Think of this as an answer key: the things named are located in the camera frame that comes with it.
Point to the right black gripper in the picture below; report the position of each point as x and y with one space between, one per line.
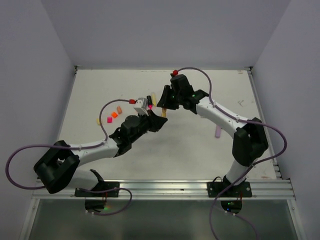
165 100

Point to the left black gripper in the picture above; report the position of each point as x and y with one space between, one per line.
156 122

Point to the pastel yellow highlighter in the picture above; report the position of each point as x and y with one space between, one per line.
164 112

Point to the black neon pink highlighter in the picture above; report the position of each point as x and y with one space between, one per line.
149 102

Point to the pastel orange highlighter cap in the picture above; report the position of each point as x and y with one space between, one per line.
119 110

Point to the neon orange highlighter cap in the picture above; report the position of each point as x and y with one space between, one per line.
114 115

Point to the neon pink highlighter cap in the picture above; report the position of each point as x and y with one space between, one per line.
109 119

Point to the pastel pink highlighter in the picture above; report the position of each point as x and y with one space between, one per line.
218 131

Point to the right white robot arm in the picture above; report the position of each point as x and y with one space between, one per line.
249 137

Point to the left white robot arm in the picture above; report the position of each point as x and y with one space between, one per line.
60 166

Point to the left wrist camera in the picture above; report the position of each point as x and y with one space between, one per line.
141 106

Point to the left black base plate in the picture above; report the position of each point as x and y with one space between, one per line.
101 189

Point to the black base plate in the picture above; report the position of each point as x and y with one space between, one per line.
101 189
221 187

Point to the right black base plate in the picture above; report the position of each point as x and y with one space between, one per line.
221 187

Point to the aluminium rail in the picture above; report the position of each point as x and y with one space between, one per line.
265 189

